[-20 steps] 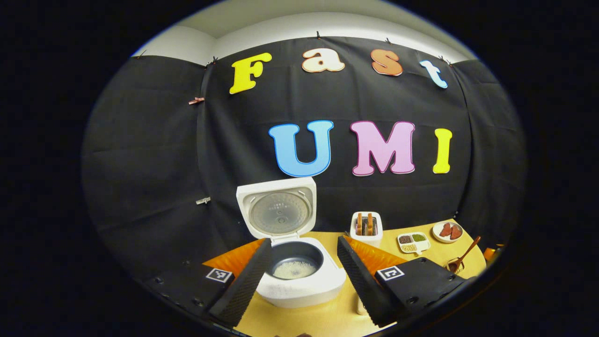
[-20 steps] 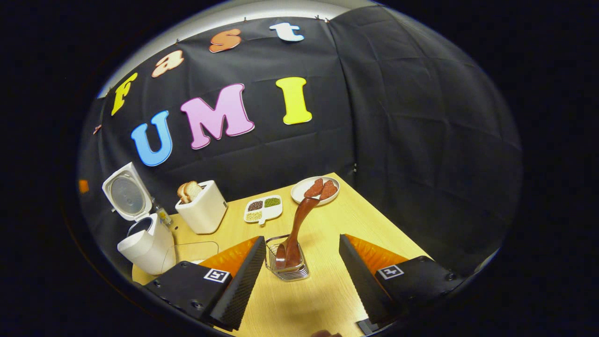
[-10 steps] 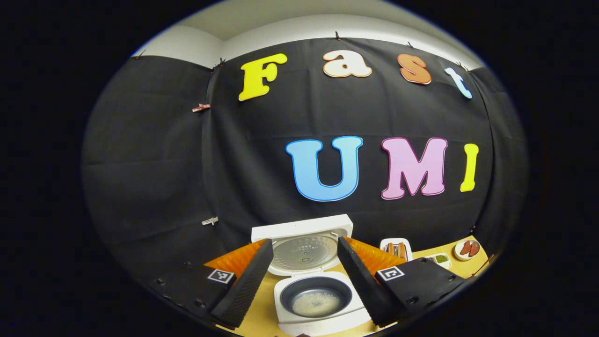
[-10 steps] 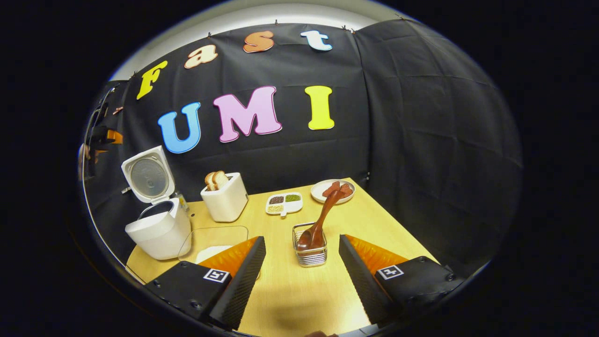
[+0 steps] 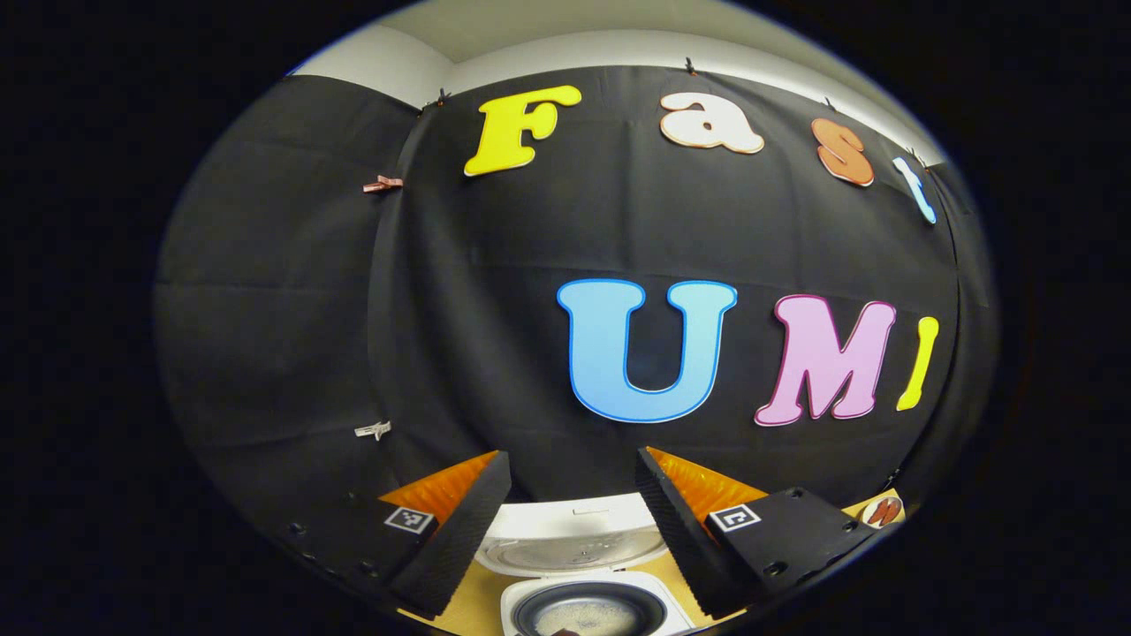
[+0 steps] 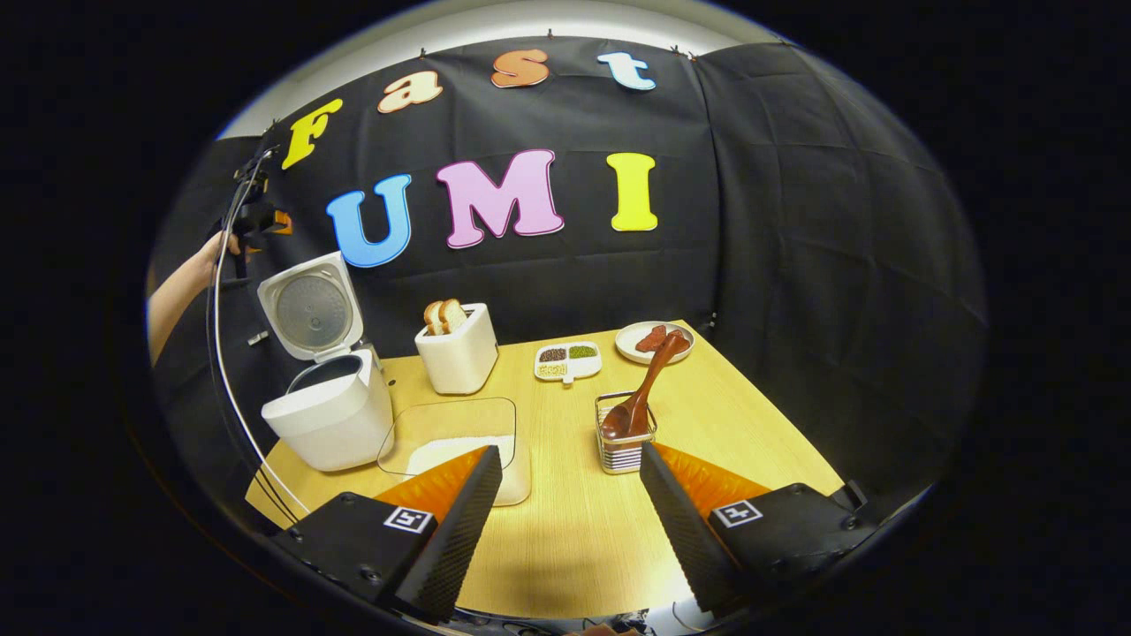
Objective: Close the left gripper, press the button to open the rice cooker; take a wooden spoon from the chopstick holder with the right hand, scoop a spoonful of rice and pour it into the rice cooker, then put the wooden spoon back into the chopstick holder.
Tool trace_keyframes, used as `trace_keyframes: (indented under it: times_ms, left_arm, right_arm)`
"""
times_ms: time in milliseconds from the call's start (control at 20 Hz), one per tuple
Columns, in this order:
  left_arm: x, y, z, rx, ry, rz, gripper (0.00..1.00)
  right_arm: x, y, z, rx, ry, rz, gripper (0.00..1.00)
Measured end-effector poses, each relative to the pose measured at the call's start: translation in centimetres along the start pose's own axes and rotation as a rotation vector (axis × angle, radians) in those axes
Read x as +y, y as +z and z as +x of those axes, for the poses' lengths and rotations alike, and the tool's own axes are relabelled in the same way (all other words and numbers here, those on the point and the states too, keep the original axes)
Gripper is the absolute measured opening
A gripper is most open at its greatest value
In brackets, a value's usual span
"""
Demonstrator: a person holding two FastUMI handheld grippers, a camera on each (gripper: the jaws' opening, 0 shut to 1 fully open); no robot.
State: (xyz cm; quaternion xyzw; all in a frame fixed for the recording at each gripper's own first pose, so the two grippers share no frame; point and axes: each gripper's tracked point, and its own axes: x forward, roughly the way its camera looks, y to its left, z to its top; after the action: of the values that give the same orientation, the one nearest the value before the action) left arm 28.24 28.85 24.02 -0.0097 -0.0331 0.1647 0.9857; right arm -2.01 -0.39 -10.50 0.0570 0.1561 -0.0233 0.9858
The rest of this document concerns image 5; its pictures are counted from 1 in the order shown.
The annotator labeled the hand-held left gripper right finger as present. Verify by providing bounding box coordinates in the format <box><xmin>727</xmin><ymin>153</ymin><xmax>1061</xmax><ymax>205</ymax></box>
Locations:
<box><xmin>634</xmin><ymin>446</ymin><xmax>877</xmax><ymax>619</ymax></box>

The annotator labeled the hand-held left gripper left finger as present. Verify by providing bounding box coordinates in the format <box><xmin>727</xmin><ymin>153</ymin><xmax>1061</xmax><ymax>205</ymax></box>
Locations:
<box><xmin>283</xmin><ymin>450</ymin><xmax>513</xmax><ymax>619</ymax></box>

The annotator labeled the white rice cooker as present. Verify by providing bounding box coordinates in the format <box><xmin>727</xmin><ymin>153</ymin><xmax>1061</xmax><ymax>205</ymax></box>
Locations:
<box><xmin>473</xmin><ymin>493</ymin><xmax>699</xmax><ymax>636</ymax></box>

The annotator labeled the white round plate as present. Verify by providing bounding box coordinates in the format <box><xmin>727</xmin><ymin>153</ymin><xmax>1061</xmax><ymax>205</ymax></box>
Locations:
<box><xmin>860</xmin><ymin>495</ymin><xmax>906</xmax><ymax>530</ymax></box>

